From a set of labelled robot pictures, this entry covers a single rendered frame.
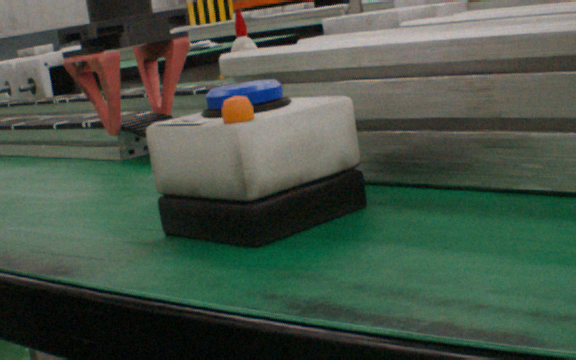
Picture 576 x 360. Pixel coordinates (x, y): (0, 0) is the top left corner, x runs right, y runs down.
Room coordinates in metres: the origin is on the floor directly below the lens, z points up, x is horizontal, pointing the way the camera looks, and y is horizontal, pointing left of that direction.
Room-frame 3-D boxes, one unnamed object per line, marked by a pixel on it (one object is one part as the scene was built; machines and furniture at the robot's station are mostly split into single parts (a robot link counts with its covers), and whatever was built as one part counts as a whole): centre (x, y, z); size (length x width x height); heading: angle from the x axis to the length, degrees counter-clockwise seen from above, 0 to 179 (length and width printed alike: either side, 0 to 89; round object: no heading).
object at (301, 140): (0.48, 0.01, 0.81); 0.10 x 0.08 x 0.06; 131
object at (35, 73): (1.59, 0.41, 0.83); 0.11 x 0.10 x 0.10; 132
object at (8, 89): (1.69, 0.48, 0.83); 0.11 x 0.10 x 0.10; 128
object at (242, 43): (1.28, 0.04, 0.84); 0.04 x 0.04 x 0.12
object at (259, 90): (0.47, 0.02, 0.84); 0.04 x 0.04 x 0.02
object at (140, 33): (0.80, 0.12, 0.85); 0.07 x 0.07 x 0.09; 41
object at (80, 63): (0.78, 0.14, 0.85); 0.07 x 0.07 x 0.09; 41
